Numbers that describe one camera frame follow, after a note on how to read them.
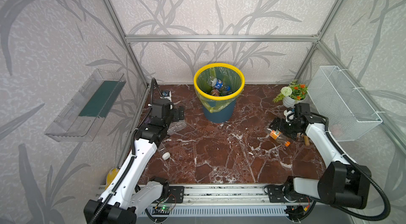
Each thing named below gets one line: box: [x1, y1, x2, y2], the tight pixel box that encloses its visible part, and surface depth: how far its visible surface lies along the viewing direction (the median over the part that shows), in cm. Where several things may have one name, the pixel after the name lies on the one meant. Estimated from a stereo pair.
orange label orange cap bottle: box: [266, 127, 291, 147], surface depth 91 cm
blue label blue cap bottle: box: [221, 85, 233, 95], surface depth 99 cm
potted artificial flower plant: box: [272, 79, 309, 109], surface depth 99 cm
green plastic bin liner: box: [194, 66, 244, 114], surface depth 93 cm
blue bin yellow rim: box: [193, 62, 246, 124], surface depth 92 cm
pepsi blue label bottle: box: [206, 75, 224, 90], surface depth 95 cm
